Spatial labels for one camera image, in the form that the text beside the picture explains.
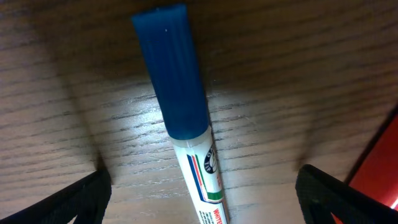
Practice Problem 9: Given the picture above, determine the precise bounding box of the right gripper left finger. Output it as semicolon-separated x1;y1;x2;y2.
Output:
1;170;111;224

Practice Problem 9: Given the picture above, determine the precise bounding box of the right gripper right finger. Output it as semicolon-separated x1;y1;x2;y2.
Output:
295;164;397;224

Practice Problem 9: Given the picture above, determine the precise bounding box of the red stapler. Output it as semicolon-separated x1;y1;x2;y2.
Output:
345;107;397;211

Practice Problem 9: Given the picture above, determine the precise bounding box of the blue whiteboard marker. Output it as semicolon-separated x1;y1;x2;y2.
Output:
131;4;229;224

